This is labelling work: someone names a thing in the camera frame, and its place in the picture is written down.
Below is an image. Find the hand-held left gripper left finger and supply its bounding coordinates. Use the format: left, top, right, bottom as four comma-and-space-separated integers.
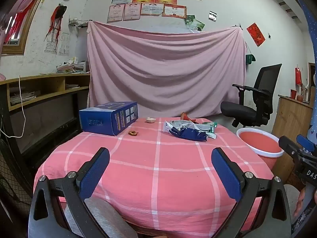
28, 147, 111, 238

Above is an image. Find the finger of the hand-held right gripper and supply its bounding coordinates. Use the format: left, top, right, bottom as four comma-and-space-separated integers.
278, 135, 301, 160
296, 134, 317, 154

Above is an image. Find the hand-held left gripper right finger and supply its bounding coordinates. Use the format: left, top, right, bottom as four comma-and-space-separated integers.
211, 147, 292, 238

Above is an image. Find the pink basin with white rim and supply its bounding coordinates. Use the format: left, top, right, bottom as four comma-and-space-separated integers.
236, 127, 285, 173

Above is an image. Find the blue snack bag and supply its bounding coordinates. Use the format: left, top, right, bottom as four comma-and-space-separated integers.
170, 126, 208, 142

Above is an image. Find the person's right hand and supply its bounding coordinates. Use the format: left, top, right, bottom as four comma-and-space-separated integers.
293, 188, 308, 218

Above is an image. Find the wooden cabinet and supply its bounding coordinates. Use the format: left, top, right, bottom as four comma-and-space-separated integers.
271, 94, 315, 179

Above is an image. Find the blue cardboard box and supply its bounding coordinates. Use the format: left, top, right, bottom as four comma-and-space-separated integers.
79, 101, 138, 136

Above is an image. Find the black office chair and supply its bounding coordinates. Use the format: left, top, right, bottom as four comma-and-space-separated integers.
220, 64, 283, 128

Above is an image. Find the pink checked tablecloth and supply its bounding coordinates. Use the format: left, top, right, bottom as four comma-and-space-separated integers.
33, 117, 274, 232

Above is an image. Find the red wrapper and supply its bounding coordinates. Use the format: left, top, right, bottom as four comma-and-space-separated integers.
180, 112, 197, 124

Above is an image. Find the wooden shelf desk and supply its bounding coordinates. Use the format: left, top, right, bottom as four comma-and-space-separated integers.
0, 73, 91, 179

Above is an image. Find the pile of papers in shelf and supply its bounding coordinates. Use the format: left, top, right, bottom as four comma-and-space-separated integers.
10, 92, 37, 105

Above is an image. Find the stack of books and papers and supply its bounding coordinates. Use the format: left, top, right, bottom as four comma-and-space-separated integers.
56, 58, 90, 74

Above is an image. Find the blue dotted cloth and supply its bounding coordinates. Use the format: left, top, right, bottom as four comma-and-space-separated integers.
296, 0, 317, 80

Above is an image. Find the pink hanging sheet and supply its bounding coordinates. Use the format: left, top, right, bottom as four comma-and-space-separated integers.
87, 20, 247, 118

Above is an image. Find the green landscape photo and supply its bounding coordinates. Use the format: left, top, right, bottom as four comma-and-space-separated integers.
184, 14, 196, 28
191, 18, 205, 32

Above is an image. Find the white cable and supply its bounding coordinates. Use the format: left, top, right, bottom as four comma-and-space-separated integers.
2, 76, 27, 138

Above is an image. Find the red paper wall poster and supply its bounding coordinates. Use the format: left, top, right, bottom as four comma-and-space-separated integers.
247, 23, 266, 47

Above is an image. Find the white wall chart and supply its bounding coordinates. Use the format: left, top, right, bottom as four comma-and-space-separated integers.
59, 33, 70, 56
45, 38, 59, 54

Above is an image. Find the wire wall rack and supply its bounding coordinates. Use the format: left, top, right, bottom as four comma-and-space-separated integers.
69, 18, 89, 28

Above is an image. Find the wooden window frame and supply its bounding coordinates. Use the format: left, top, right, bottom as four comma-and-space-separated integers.
0, 0, 51, 55

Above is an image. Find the red tassel wall ornament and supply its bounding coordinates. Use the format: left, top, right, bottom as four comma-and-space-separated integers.
45, 4, 67, 41

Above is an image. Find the group of wall certificates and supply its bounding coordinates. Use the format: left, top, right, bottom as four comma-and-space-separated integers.
107, 0, 201, 23

